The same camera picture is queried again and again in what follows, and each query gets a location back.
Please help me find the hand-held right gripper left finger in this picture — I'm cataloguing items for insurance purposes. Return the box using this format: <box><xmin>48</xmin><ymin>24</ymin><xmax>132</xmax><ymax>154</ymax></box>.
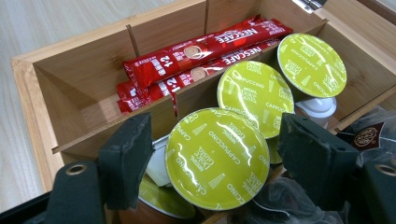
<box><xmin>98</xmin><ymin>112</ymin><xmax>155</xmax><ymax>211</ymax></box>

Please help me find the bamboo wooden compartment box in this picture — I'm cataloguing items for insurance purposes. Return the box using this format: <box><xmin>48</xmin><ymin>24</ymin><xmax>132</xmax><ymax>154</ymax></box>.
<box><xmin>10</xmin><ymin>0</ymin><xmax>396</xmax><ymax>224</ymax></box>

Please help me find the metal box hinge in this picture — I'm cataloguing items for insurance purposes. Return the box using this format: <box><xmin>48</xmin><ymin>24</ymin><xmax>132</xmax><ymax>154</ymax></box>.
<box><xmin>291</xmin><ymin>0</ymin><xmax>329</xmax><ymax>15</ymax></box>

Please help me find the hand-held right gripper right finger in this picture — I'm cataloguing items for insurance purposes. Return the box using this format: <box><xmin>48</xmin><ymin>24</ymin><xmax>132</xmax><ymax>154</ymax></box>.
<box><xmin>277</xmin><ymin>112</ymin><xmax>364</xmax><ymax>211</ymax></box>

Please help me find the red coffee stick sachet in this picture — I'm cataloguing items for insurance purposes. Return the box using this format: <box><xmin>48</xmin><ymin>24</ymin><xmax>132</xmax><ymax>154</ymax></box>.
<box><xmin>117</xmin><ymin>94</ymin><xmax>150</xmax><ymax>115</ymax></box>
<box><xmin>122</xmin><ymin>14</ymin><xmax>294</xmax><ymax>91</ymax></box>
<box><xmin>116</xmin><ymin>37</ymin><xmax>281</xmax><ymax>119</ymax></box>

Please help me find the dark clear packet brown label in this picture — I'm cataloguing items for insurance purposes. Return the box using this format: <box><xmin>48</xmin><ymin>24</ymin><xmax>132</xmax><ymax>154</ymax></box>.
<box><xmin>335</xmin><ymin>105</ymin><xmax>396</xmax><ymax>171</ymax></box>

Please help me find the dark clear plastic packet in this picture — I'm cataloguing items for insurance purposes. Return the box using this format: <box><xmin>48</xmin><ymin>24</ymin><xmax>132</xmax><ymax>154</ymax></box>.
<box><xmin>239</xmin><ymin>176</ymin><xmax>348</xmax><ymax>224</ymax></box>

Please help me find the green lid coffee capsule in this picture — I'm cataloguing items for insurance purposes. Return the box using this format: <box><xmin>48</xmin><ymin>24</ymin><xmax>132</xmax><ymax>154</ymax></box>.
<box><xmin>137</xmin><ymin>174</ymin><xmax>197</xmax><ymax>220</ymax></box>
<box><xmin>145</xmin><ymin>107</ymin><xmax>271</xmax><ymax>212</ymax></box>
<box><xmin>216</xmin><ymin>60</ymin><xmax>295</xmax><ymax>140</ymax></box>
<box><xmin>276</xmin><ymin>33</ymin><xmax>347</xmax><ymax>126</ymax></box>

